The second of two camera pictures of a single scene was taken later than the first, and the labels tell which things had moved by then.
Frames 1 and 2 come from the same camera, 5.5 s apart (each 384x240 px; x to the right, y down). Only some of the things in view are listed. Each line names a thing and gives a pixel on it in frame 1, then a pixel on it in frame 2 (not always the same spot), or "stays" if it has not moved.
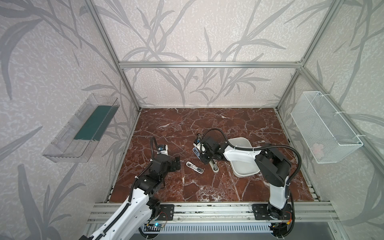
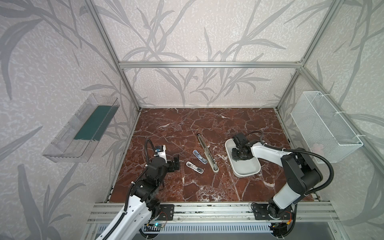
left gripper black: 175,163 stays
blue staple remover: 196,152 stays
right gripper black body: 202,153 to 238,151
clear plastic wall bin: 77,141 stays
